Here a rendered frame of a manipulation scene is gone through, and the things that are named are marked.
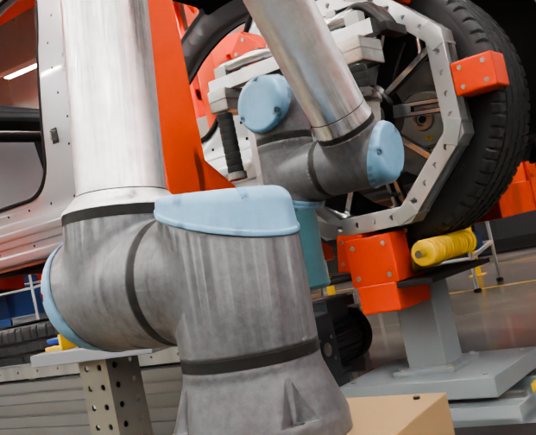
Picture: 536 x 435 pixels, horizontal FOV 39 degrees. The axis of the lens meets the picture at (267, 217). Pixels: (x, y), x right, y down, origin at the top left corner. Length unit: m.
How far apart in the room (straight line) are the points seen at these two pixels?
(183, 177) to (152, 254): 1.12
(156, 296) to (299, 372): 0.17
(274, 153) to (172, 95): 0.83
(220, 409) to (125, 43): 0.45
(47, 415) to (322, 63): 1.73
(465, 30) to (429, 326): 0.68
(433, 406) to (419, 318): 1.00
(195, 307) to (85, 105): 0.31
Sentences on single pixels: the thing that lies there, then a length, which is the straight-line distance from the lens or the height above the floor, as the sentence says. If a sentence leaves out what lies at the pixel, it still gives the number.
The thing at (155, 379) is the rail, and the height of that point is 0.31.
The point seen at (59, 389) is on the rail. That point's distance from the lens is 2.45.
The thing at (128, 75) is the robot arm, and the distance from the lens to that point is 0.95.
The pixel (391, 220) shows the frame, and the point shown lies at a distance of 1.71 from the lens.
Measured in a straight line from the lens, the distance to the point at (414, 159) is 2.19.
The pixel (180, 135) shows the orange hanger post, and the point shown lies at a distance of 1.95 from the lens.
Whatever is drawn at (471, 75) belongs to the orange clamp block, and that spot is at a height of 0.85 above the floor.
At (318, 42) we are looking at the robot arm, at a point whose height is 0.84.
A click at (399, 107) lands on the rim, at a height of 0.85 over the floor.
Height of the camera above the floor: 0.58
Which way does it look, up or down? 3 degrees up
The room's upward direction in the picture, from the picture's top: 12 degrees counter-clockwise
